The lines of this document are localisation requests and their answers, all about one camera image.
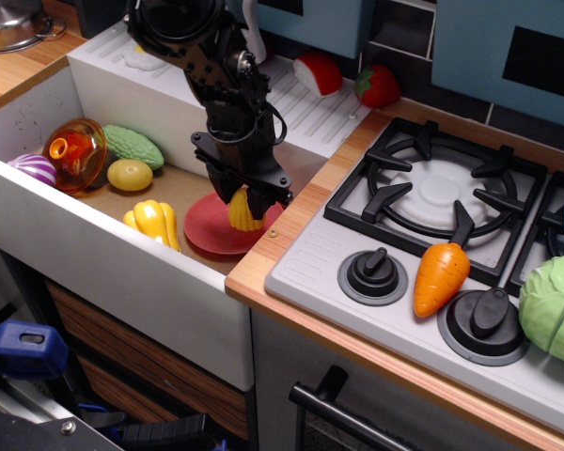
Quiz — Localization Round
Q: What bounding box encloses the steel pot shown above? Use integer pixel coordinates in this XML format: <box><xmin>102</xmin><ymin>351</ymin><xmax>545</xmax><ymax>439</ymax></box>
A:
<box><xmin>0</xmin><ymin>0</ymin><xmax>68</xmax><ymax>54</ymax></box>

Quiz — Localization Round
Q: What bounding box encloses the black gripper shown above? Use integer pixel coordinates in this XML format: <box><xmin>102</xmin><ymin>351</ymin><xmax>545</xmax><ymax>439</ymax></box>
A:
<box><xmin>191</xmin><ymin>100</ymin><xmax>292</xmax><ymax>220</ymax></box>

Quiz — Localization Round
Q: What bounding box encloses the yellow toy potato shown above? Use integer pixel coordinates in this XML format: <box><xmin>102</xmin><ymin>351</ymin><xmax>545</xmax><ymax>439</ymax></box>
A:
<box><xmin>107</xmin><ymin>159</ymin><xmax>153</xmax><ymax>192</ymax></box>

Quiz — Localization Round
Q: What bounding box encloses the orange transparent plastic lid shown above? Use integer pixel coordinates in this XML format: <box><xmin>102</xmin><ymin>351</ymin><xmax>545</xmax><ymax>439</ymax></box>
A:
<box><xmin>42</xmin><ymin>117</ymin><xmax>107</xmax><ymax>194</ymax></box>

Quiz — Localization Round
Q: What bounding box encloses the yellow toy squash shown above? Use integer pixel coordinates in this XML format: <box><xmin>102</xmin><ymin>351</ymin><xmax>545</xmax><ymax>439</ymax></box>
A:
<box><xmin>122</xmin><ymin>200</ymin><xmax>180</xmax><ymax>252</ymax></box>

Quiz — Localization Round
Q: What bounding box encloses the black left stove knob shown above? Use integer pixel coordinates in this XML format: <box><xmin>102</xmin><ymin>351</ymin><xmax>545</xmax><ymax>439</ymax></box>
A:
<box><xmin>337</xmin><ymin>247</ymin><xmax>409</xmax><ymax>307</ymax></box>

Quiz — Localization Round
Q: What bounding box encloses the grey toy faucet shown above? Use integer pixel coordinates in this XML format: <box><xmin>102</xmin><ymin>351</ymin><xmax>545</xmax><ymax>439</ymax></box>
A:
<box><xmin>242</xmin><ymin>0</ymin><xmax>267</xmax><ymax>65</ymax></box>

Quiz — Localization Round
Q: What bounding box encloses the purple striped toy onion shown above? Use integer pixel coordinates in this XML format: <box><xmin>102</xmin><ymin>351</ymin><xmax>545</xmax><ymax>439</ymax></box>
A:
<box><xmin>8</xmin><ymin>154</ymin><xmax>56</xmax><ymax>187</ymax></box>

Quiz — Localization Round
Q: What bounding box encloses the green toy cabbage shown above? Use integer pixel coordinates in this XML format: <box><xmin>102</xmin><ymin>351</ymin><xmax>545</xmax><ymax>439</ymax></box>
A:
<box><xmin>520</xmin><ymin>257</ymin><xmax>564</xmax><ymax>361</ymax></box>

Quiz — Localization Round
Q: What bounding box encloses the green toy bitter gourd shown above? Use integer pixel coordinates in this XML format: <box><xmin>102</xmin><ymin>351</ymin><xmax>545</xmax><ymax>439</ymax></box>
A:
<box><xmin>102</xmin><ymin>125</ymin><xmax>165</xmax><ymax>171</ymax></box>

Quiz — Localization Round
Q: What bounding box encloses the grey toy stove top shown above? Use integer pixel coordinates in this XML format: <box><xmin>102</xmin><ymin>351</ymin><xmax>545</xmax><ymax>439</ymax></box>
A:
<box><xmin>263</xmin><ymin>117</ymin><xmax>564</xmax><ymax>443</ymax></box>

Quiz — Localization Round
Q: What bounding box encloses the red toy strawberry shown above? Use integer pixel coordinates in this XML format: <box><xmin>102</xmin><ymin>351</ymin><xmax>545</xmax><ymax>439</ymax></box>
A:
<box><xmin>354</xmin><ymin>64</ymin><xmax>402</xmax><ymax>108</ymax></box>

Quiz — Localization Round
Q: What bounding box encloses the toy fried egg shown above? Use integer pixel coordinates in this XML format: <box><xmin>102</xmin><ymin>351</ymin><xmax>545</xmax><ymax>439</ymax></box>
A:
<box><xmin>122</xmin><ymin>42</ymin><xmax>165</xmax><ymax>71</ymax></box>

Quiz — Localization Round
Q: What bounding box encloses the black left burner grate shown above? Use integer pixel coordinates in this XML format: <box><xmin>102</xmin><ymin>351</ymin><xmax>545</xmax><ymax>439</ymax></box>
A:
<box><xmin>324</xmin><ymin>118</ymin><xmax>547</xmax><ymax>286</ymax></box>

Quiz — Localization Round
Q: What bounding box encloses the red white toy apple half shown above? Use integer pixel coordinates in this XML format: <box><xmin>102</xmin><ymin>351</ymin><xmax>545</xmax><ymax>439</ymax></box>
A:
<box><xmin>292</xmin><ymin>51</ymin><xmax>343</xmax><ymax>99</ymax></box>

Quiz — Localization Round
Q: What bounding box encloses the red plastic plate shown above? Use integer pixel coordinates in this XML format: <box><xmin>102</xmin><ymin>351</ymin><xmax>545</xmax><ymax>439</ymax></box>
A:
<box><xmin>183</xmin><ymin>194</ymin><xmax>283</xmax><ymax>256</ymax></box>

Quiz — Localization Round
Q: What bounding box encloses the black right stove knob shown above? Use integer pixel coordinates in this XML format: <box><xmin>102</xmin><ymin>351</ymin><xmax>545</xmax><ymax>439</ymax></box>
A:
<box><xmin>437</xmin><ymin>288</ymin><xmax>529</xmax><ymax>366</ymax></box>

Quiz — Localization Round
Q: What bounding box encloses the black right burner grate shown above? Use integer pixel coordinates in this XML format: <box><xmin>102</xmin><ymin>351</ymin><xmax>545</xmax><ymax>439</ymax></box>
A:
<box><xmin>506</xmin><ymin>172</ymin><xmax>564</xmax><ymax>297</ymax></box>

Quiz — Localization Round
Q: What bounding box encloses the black oven door handle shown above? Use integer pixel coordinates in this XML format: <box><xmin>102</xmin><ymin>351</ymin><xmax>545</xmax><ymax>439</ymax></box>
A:
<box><xmin>289</xmin><ymin>365</ymin><xmax>418</xmax><ymax>450</ymax></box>

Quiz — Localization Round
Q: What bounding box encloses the orange toy carrot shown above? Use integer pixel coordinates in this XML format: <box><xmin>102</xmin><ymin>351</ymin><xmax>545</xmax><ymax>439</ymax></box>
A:
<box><xmin>414</xmin><ymin>242</ymin><xmax>471</xmax><ymax>318</ymax></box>

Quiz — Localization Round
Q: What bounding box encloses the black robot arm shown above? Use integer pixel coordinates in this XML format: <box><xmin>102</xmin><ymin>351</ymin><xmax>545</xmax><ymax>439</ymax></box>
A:
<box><xmin>125</xmin><ymin>1</ymin><xmax>292</xmax><ymax>220</ymax></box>

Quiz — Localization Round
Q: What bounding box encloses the yellow toy corn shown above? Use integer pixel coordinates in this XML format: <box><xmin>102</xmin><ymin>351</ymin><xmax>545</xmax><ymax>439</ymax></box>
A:
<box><xmin>228</xmin><ymin>188</ymin><xmax>265</xmax><ymax>232</ymax></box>

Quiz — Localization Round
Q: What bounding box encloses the white toy sink basin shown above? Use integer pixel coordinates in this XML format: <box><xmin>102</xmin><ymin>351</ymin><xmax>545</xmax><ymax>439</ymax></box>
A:
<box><xmin>0</xmin><ymin>9</ymin><xmax>373</xmax><ymax>393</ymax></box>

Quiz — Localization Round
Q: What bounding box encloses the black burner grate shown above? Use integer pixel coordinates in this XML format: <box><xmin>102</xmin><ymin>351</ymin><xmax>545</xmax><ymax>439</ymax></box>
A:
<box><xmin>506</xmin><ymin>172</ymin><xmax>564</xmax><ymax>297</ymax></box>
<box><xmin>324</xmin><ymin>118</ymin><xmax>547</xmax><ymax>286</ymax></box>

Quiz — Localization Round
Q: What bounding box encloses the black stove knob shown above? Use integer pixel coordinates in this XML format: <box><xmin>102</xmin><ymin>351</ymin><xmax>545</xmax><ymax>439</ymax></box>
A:
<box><xmin>437</xmin><ymin>288</ymin><xmax>529</xmax><ymax>366</ymax></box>
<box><xmin>337</xmin><ymin>247</ymin><xmax>409</xmax><ymax>307</ymax></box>

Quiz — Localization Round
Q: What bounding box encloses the blue clamp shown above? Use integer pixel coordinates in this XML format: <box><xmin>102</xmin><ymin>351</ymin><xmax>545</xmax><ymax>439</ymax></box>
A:
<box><xmin>0</xmin><ymin>319</ymin><xmax>69</xmax><ymax>380</ymax></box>

